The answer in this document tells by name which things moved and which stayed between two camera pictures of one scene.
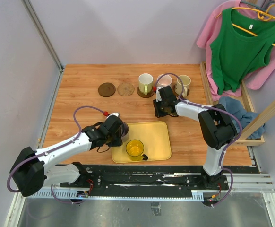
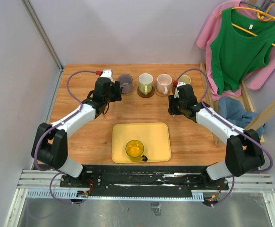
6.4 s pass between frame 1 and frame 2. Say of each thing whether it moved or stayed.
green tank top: stayed
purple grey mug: moved
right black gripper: moved
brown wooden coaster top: stayed
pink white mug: stayed
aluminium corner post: stayed
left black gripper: moved
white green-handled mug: stayed
